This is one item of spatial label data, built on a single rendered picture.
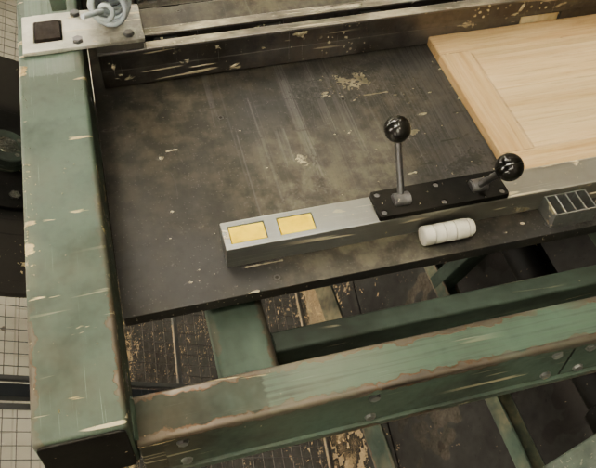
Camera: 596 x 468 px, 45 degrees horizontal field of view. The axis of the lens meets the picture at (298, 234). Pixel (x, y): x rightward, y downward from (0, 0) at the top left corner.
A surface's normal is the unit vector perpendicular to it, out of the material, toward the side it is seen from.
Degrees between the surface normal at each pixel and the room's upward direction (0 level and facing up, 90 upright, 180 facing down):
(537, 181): 60
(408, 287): 0
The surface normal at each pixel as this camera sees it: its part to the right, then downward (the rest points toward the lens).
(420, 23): 0.25, 0.75
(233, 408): 0.03, -0.63
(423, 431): -0.82, -0.16
